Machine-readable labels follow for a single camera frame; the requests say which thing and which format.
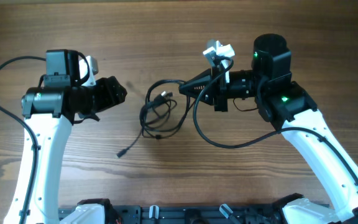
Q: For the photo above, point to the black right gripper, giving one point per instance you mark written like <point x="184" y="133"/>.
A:
<point x="218" y="88"/>

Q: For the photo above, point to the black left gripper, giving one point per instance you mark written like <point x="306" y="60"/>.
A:
<point x="110" y="88"/>

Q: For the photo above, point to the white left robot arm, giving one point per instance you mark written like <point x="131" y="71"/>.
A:
<point x="70" y="94"/>

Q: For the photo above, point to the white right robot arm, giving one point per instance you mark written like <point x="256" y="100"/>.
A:
<point x="294" y="114"/>

